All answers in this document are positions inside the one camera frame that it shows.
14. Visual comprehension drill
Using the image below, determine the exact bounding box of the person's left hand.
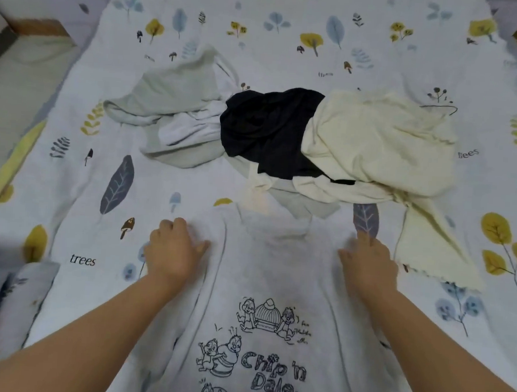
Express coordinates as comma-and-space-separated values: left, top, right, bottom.
141, 215, 213, 292

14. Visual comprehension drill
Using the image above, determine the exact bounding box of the person's right hand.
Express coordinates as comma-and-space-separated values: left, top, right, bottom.
335, 229, 403, 308

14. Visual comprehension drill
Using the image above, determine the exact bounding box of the grey Chip n Dale shirt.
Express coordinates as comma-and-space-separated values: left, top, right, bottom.
102, 195, 437, 392

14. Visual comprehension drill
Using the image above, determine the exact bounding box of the black garment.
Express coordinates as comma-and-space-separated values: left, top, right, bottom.
216, 82, 362, 186

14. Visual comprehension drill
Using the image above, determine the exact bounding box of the sage green zip jacket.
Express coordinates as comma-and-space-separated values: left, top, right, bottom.
97, 40, 349, 224

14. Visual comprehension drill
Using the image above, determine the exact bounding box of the bed with leaf print bedding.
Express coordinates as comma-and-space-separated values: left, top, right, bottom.
0, 0, 517, 392

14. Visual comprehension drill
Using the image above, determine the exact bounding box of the person's right forearm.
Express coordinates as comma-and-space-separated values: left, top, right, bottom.
364, 283, 517, 392

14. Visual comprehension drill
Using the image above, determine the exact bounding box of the person's left forearm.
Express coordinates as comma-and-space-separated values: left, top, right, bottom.
0, 261, 185, 392

